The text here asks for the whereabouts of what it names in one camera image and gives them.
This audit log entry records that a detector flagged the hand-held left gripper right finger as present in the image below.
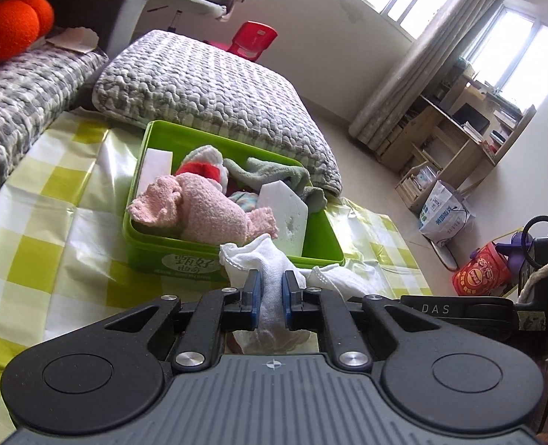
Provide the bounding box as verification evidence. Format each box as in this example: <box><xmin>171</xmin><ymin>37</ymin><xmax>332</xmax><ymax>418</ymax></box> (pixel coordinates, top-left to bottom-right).
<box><xmin>281</xmin><ymin>270</ymin><xmax>447</xmax><ymax>372</ymax></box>

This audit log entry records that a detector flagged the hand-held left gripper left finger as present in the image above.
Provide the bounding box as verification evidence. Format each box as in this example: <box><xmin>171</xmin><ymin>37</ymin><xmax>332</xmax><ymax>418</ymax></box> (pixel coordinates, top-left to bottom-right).
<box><xmin>95</xmin><ymin>270</ymin><xmax>263</xmax><ymax>372</ymax></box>

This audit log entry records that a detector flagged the white cotton glove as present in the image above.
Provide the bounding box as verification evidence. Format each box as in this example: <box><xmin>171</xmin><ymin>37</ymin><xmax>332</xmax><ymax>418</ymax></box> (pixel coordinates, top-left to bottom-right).
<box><xmin>306</xmin><ymin>263</ymin><xmax>382</xmax><ymax>300</ymax></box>
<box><xmin>218</xmin><ymin>235</ymin><xmax>310</xmax><ymax>354</ymax></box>

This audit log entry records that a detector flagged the green plastic box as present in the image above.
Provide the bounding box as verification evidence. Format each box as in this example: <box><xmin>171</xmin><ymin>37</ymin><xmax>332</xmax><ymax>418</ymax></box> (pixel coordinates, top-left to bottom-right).
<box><xmin>122</xmin><ymin>119</ymin><xmax>347</xmax><ymax>289</ymax></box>

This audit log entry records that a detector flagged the dented white sponge block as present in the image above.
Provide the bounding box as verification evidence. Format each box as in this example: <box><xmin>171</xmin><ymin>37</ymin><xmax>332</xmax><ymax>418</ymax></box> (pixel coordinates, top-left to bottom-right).
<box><xmin>257</xmin><ymin>181</ymin><xmax>310</xmax><ymax>258</ymax></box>

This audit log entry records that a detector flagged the pink fluffy sock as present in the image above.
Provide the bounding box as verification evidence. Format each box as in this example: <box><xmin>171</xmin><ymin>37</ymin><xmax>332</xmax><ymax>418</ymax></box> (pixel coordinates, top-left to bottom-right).
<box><xmin>128</xmin><ymin>172</ymin><xmax>280</xmax><ymax>247</ymax></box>

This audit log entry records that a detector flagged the pastel striped sock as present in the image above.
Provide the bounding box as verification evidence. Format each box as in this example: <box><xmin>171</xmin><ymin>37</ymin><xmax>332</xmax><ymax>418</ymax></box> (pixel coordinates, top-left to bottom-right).
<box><xmin>228</xmin><ymin>190</ymin><xmax>261</xmax><ymax>212</ymax></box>

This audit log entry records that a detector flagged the grey-green cloth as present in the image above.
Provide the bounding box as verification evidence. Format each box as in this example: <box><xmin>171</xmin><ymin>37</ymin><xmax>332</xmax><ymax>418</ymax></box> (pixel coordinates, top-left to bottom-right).
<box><xmin>223</xmin><ymin>158</ymin><xmax>329</xmax><ymax>210</ymax></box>

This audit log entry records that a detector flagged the red and white plush sock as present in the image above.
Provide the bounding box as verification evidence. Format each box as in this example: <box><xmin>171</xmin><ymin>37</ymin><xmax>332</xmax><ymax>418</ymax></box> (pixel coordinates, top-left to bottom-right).
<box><xmin>176</xmin><ymin>145</ymin><xmax>231</xmax><ymax>194</ymax></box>

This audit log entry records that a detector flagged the large pink-stained white sponge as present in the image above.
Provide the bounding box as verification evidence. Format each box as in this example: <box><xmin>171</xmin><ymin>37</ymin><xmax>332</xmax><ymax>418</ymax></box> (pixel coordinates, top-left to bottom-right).
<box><xmin>137</xmin><ymin>147</ymin><xmax>175</xmax><ymax>196</ymax></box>

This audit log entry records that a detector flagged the red snack bucket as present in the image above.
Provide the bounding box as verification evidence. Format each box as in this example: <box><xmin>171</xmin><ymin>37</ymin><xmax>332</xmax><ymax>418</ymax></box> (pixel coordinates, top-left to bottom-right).
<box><xmin>451</xmin><ymin>241</ymin><xmax>516</xmax><ymax>298</ymax></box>

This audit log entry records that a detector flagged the purple toy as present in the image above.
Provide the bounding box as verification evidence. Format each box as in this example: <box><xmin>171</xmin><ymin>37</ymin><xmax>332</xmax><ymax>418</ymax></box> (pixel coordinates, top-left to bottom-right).
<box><xmin>494</xmin><ymin>232</ymin><xmax>534</xmax><ymax>265</ymax></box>

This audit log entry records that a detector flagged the white printed bag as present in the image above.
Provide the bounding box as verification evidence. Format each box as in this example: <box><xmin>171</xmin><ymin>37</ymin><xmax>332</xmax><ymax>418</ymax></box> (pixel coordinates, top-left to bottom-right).
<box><xmin>417</xmin><ymin>180</ymin><xmax>477</xmax><ymax>247</ymax></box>

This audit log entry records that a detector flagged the wooden shelf desk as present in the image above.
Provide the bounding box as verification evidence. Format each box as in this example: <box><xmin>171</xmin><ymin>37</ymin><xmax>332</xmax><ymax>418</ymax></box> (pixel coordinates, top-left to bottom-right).
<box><xmin>376</xmin><ymin>72</ymin><xmax>537</xmax><ymax>214</ymax></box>

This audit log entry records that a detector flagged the black monitor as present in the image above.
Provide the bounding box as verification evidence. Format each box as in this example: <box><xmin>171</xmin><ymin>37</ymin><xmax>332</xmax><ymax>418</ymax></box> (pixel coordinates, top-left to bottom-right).
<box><xmin>455</xmin><ymin>104</ymin><xmax>491</xmax><ymax>133</ymax></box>

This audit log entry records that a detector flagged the yellow-green checked tablecloth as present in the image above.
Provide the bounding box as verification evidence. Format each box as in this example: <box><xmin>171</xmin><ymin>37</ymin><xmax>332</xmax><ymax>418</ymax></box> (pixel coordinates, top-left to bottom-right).
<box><xmin>0</xmin><ymin>111</ymin><xmax>433</xmax><ymax>382</ymax></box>

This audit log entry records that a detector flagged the grey knitted cushion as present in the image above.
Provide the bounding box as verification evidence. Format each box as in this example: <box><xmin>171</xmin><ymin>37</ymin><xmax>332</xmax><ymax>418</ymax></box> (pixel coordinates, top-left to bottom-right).
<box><xmin>92</xmin><ymin>29</ymin><xmax>344</xmax><ymax>198</ymax></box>

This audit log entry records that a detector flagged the beige curtain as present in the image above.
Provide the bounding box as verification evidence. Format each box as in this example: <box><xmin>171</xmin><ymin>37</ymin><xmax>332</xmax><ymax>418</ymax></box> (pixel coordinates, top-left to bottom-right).
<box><xmin>349</xmin><ymin>0</ymin><xmax>509</xmax><ymax>142</ymax></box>

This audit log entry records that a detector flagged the red plastic stool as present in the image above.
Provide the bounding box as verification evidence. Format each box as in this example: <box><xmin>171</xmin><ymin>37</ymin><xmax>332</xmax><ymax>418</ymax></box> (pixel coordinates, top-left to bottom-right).
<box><xmin>228</xmin><ymin>21</ymin><xmax>279</xmax><ymax>62</ymax></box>

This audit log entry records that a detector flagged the small window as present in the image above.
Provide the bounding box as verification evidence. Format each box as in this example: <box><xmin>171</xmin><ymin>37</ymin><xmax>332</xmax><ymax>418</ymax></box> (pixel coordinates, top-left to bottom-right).
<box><xmin>466</xmin><ymin>4</ymin><xmax>548</xmax><ymax>110</ymax></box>

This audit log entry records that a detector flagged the grey checked sofa cover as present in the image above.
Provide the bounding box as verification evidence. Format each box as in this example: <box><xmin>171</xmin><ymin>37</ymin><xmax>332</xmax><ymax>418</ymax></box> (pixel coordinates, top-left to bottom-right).
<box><xmin>0</xmin><ymin>39</ymin><xmax>110</xmax><ymax>229</ymax></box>

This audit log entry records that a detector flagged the crumpled white paper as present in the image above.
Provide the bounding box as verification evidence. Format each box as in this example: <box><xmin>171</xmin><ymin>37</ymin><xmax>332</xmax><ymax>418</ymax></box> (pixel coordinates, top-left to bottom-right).
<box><xmin>47</xmin><ymin>27</ymin><xmax>100</xmax><ymax>53</ymax></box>

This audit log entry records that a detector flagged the grey sofa armrest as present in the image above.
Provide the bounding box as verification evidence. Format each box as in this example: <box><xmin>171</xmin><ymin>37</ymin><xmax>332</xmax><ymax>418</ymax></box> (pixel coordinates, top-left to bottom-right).
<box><xmin>37</xmin><ymin>0</ymin><xmax>151</xmax><ymax>59</ymax></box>

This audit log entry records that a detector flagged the beige cord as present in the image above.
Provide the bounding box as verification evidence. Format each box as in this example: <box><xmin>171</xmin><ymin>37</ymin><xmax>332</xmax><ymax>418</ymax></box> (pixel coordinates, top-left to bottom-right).
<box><xmin>515</xmin><ymin>261</ymin><xmax>548</xmax><ymax>307</ymax></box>

